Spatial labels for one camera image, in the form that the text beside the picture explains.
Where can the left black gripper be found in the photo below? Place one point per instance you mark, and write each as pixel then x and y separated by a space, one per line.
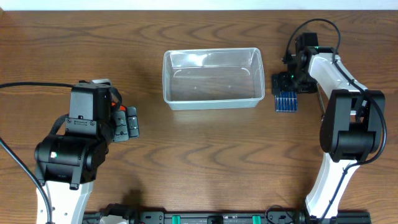
pixel 127 123

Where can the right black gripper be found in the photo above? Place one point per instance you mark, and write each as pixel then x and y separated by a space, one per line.
pixel 280 84

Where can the red-handled small pliers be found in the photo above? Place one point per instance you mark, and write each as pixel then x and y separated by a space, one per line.
pixel 121 107

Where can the blue precision screwdriver set case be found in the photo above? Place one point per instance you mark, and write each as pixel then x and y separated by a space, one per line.
pixel 286 102

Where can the silver offset ring wrench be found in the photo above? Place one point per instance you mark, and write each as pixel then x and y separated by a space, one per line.
pixel 321 102

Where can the clear plastic storage container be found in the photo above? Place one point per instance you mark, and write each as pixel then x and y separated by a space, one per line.
pixel 208 79

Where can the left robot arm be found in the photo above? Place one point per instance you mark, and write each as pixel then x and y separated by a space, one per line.
pixel 67 160

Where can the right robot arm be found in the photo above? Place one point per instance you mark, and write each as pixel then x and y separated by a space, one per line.
pixel 353 124

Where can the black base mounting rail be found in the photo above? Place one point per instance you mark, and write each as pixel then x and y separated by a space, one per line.
pixel 117 213

